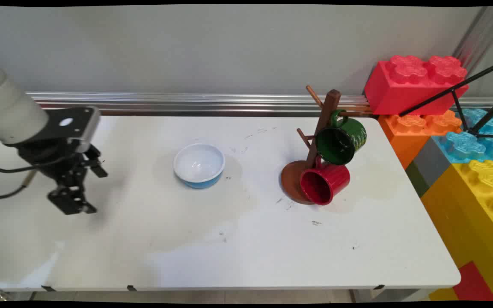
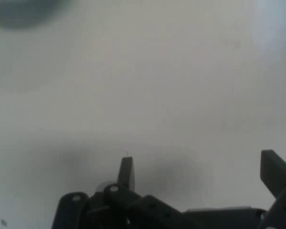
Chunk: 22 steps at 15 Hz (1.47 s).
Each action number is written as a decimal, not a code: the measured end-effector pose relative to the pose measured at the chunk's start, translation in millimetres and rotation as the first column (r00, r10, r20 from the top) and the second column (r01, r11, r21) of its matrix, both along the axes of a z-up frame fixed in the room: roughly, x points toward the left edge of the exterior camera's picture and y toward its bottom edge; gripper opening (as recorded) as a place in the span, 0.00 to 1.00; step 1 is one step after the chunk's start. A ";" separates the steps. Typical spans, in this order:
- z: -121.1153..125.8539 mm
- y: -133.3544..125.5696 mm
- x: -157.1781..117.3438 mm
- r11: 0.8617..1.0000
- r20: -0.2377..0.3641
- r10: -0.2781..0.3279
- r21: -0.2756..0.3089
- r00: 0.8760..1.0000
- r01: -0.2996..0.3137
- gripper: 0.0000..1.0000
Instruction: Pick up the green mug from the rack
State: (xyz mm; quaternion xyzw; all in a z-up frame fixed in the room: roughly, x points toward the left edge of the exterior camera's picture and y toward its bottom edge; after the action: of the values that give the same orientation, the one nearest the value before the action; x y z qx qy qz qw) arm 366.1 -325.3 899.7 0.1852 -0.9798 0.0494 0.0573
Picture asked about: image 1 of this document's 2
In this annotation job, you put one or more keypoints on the big blue toy block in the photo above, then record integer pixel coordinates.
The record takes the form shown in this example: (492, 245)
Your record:
(464, 145)

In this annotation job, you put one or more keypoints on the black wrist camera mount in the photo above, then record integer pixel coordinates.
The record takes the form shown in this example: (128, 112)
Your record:
(75, 122)

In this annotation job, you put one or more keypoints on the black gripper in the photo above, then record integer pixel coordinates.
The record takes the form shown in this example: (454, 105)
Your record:
(54, 162)

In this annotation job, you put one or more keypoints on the small red toy block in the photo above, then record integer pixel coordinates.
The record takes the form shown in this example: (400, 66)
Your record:
(473, 284)

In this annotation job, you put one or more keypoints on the big red toy block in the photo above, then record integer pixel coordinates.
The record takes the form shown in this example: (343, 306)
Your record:
(400, 90)

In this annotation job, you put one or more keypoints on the big yellow toy block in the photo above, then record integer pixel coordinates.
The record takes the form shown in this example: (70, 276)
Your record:
(464, 222)

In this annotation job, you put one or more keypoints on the green mug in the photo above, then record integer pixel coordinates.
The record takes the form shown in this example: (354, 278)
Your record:
(340, 145)

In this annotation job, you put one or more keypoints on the brown wooden mug tree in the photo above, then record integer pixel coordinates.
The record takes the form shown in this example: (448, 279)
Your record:
(291, 179)

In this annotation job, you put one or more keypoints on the blue and white bowl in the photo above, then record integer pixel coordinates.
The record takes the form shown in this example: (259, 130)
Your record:
(199, 164)

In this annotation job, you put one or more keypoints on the aluminium rail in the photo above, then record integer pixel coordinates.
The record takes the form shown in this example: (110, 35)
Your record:
(186, 102)

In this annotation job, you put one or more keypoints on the red mug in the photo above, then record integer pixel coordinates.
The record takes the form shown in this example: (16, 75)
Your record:
(332, 179)

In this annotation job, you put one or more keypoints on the aluminium upright post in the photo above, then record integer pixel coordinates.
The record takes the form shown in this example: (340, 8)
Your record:
(482, 34)

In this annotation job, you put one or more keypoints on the dark green toy block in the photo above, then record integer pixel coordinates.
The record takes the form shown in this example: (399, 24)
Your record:
(417, 179)

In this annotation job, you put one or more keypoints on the big grey toy block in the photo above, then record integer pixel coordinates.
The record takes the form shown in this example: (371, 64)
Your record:
(432, 164)

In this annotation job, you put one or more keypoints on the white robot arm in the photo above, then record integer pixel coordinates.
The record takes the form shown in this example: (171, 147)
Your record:
(11, 107)

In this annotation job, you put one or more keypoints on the big orange toy block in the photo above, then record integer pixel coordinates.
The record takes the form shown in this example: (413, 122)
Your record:
(400, 141)

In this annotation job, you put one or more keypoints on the black tripod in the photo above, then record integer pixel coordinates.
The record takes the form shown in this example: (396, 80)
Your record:
(490, 113)

